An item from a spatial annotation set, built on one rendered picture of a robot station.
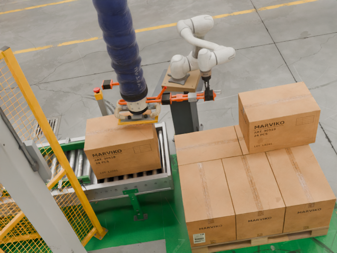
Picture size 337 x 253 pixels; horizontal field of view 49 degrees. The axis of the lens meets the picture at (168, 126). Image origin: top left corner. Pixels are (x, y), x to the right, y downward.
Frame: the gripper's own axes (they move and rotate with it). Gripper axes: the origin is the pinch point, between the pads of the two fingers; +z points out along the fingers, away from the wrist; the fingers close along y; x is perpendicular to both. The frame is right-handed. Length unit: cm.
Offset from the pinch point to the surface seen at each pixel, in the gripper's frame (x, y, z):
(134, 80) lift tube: -54, 10, -27
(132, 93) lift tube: -58, 11, -16
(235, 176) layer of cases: 18, 32, 67
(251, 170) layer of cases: 33, 26, 67
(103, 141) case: -91, 22, 26
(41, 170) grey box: -95, 102, -34
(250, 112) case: 34.6, -5.3, 26.7
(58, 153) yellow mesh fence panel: -112, 56, 2
